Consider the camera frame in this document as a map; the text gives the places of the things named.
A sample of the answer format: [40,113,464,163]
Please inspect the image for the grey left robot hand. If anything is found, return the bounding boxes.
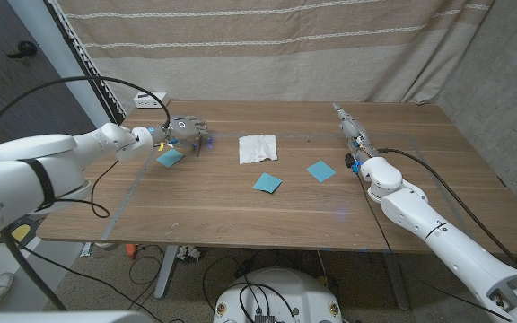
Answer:
[162,115,210,144]

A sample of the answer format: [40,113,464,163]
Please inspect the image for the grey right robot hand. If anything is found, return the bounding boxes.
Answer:
[332,102,381,161]

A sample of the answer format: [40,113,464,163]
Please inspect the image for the orange-handled scissors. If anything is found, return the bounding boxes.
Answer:
[193,127,213,158]

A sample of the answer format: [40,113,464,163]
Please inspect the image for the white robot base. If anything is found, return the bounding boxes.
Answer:
[213,266,344,323]

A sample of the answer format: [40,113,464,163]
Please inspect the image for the blue sticky note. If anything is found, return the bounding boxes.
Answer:
[252,171,284,195]
[155,147,186,169]
[305,160,337,184]

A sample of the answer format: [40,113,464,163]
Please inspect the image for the white crumpled tissue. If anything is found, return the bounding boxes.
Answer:
[238,134,279,165]

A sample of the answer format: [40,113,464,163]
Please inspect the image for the white power strip box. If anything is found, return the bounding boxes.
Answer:
[133,92,171,109]

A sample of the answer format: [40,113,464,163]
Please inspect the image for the black strip with lace trim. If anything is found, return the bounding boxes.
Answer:
[45,0,128,131]

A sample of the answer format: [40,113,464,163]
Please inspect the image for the beige striped curtain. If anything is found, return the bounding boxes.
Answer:
[56,0,495,113]

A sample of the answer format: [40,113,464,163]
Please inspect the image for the crumpled white paper scrap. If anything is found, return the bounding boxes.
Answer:
[176,245,202,264]

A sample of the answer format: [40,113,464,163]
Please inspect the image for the metal table leg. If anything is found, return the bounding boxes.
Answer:
[381,251,411,311]
[153,245,180,300]

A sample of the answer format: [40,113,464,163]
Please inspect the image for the yellow foot pedal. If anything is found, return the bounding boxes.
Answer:
[9,223,39,249]

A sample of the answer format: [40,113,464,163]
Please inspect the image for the white floor panel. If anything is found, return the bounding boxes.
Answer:
[0,210,87,313]

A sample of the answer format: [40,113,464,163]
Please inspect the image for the white robot torso edge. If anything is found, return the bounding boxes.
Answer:
[0,310,154,323]

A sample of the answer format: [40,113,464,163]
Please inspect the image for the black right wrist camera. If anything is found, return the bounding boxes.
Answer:
[345,153,361,175]

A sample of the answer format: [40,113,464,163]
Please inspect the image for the thin dark right wrist cable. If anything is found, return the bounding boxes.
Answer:
[355,172,513,322]

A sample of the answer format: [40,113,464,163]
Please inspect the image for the thin dark wrist cable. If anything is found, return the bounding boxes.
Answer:
[15,159,152,315]
[355,172,513,322]

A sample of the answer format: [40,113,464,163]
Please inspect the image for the thin dark left wrist cable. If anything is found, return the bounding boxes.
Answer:
[15,159,152,315]

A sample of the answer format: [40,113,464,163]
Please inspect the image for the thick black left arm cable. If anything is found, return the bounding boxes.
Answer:
[0,74,172,311]

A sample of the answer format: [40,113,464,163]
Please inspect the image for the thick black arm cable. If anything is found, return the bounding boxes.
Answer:
[0,74,172,311]
[376,147,517,277]

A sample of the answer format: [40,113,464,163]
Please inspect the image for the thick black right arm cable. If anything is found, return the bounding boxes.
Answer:
[376,147,517,277]

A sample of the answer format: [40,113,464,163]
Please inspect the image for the white door frame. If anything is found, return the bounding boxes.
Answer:
[6,0,117,135]

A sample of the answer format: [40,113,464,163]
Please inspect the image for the black door handle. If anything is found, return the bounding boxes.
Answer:
[6,40,39,59]

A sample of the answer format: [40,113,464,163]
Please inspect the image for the black cable on base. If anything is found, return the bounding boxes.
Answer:
[237,282,296,322]

